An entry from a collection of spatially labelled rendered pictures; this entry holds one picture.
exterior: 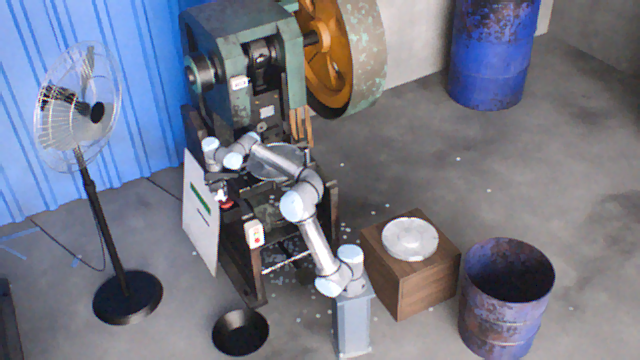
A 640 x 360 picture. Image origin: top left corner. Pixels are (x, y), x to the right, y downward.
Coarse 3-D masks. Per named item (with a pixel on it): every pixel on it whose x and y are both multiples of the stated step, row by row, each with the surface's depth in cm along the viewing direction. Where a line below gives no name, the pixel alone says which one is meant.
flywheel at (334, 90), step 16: (304, 0) 320; (320, 0) 305; (304, 16) 326; (320, 16) 310; (336, 16) 297; (304, 32) 332; (320, 32) 308; (336, 32) 304; (304, 48) 339; (320, 48) 314; (336, 48) 307; (304, 64) 342; (320, 64) 329; (336, 64) 313; (320, 80) 336; (336, 80) 319; (352, 80) 296; (320, 96) 334; (336, 96) 317
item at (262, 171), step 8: (272, 144) 340; (280, 144) 339; (288, 144) 339; (280, 152) 334; (288, 152) 334; (248, 160) 331; (256, 160) 331; (296, 160) 329; (248, 168) 326; (256, 168) 326; (264, 168) 326; (272, 168) 324; (256, 176) 321; (264, 176) 321; (272, 176) 320; (280, 176) 320
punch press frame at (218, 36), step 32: (224, 0) 311; (256, 0) 310; (192, 32) 317; (224, 32) 286; (256, 32) 290; (288, 32) 293; (224, 64) 283; (288, 64) 299; (192, 96) 355; (224, 96) 300; (288, 96) 310; (224, 128) 339
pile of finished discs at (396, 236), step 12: (384, 228) 346; (396, 228) 346; (408, 228) 345; (420, 228) 345; (432, 228) 345; (384, 240) 340; (396, 240) 339; (408, 240) 338; (420, 240) 338; (432, 240) 338; (396, 252) 333; (408, 252) 332; (420, 252) 332; (432, 252) 334
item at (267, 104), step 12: (252, 84) 311; (264, 84) 311; (264, 96) 308; (276, 96) 311; (264, 108) 312; (276, 108) 316; (264, 120) 316; (276, 120) 320; (264, 132) 317; (276, 132) 320
